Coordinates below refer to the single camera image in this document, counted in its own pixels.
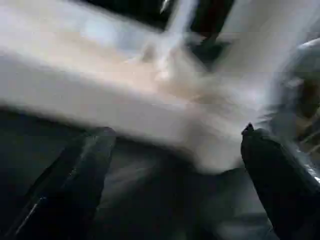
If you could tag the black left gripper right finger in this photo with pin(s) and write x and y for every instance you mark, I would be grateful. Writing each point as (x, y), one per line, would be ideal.
(282, 187)

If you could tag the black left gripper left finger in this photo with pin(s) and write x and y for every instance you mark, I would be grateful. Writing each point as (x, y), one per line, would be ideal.
(75, 187)

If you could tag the white plastic table top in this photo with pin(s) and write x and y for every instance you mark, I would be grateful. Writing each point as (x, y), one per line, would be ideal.
(100, 87)

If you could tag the black plastic mat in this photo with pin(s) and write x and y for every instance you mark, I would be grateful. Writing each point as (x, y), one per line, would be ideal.
(162, 200)

